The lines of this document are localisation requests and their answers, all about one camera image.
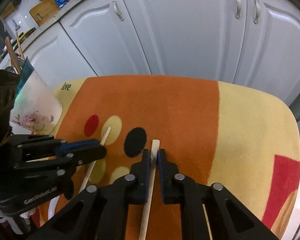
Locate light wooden chopstick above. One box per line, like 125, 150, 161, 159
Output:
15, 31, 25, 61
78, 126, 112, 194

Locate pale bamboo chopstick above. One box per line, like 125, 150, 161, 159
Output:
139, 139, 160, 240

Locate white kitchen cabinets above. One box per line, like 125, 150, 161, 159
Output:
22, 0, 300, 105

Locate left hand white glove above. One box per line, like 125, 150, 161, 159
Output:
0, 208, 36, 235

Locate floral utensil holder teal rim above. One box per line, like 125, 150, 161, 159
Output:
10, 59, 63, 134

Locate orange yellow patterned mat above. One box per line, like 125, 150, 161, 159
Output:
31, 74, 300, 240

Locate black yellow casserole pot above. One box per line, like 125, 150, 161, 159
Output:
11, 28, 36, 50

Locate hanging peeler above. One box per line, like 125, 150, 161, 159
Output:
12, 19, 20, 31

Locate wooden cutting board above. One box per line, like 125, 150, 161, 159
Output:
29, 0, 60, 26

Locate blue white packet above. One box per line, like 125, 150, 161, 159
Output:
55, 0, 68, 9

